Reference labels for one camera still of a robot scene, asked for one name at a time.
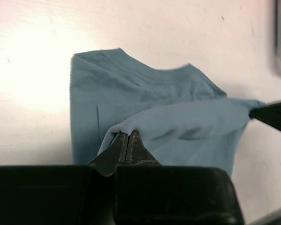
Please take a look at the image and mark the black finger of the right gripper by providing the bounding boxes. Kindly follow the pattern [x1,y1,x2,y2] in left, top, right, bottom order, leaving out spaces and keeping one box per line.
[249,101,281,132]

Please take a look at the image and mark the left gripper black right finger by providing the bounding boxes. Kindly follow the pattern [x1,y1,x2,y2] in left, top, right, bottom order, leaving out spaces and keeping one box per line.
[117,130,161,165]

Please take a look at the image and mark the blue-grey t-shirt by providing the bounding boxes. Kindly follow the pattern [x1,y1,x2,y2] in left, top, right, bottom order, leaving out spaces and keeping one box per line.
[70,48,265,174]

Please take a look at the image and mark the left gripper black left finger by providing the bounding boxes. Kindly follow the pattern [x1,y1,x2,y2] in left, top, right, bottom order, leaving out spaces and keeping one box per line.
[87,133,128,177]

